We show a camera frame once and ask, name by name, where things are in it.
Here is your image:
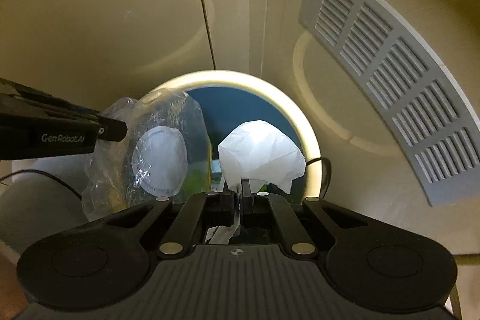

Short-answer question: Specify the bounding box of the grey cabinet vent grille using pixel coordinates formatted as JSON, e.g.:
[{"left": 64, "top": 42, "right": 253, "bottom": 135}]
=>
[{"left": 298, "top": 0, "right": 479, "bottom": 205}]

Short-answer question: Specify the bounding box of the clear plastic bag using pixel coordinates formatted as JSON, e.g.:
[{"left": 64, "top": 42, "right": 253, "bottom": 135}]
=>
[{"left": 81, "top": 88, "right": 212, "bottom": 221}]

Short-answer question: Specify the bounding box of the white tissue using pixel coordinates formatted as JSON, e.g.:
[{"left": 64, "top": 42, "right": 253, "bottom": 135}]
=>
[{"left": 206, "top": 119, "right": 307, "bottom": 245}]

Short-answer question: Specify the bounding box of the blue trash bin white rim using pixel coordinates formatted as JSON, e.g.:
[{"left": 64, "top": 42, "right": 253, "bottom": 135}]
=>
[{"left": 141, "top": 70, "right": 323, "bottom": 203}]

